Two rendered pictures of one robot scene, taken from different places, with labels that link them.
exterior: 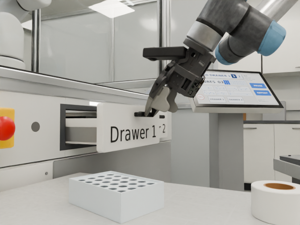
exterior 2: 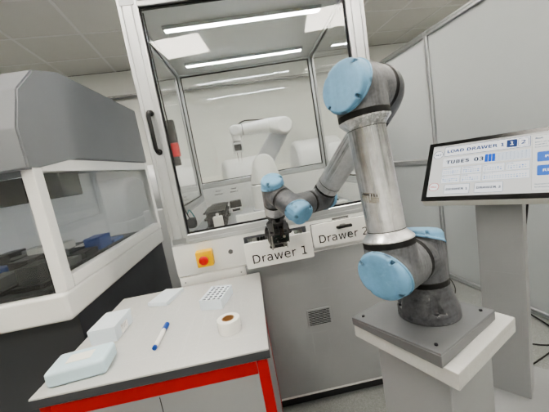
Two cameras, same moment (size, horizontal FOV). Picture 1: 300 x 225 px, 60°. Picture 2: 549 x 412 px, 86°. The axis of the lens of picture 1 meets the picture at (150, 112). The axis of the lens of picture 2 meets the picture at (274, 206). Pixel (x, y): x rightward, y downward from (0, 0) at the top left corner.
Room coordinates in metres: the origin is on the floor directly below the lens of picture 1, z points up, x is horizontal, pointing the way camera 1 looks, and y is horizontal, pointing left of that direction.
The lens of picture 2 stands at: (0.09, -1.00, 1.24)
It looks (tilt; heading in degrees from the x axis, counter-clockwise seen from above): 8 degrees down; 59
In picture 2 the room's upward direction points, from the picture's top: 10 degrees counter-clockwise
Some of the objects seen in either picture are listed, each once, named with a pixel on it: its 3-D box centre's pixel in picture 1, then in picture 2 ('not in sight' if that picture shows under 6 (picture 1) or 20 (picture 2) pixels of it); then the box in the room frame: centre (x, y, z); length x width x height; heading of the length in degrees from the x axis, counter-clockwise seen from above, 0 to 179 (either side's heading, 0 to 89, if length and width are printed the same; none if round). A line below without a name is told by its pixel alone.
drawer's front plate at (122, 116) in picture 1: (133, 126); (278, 250); (0.70, 0.04, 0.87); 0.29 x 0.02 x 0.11; 153
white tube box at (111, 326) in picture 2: not in sight; (111, 325); (0.04, 0.14, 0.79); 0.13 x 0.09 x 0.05; 62
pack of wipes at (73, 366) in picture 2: not in sight; (82, 363); (-0.04, -0.03, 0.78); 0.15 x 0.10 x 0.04; 159
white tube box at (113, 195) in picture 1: (114, 192); (216, 297); (0.40, 0.05, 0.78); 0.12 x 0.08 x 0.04; 47
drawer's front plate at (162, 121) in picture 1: (151, 124); (342, 230); (1.03, 0.00, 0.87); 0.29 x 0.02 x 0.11; 153
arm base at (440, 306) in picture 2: not in sight; (426, 293); (0.76, -0.56, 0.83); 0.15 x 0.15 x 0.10
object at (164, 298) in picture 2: not in sight; (166, 297); (0.25, 0.27, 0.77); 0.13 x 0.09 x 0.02; 44
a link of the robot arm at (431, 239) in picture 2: not in sight; (419, 252); (0.76, -0.56, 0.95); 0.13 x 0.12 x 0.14; 7
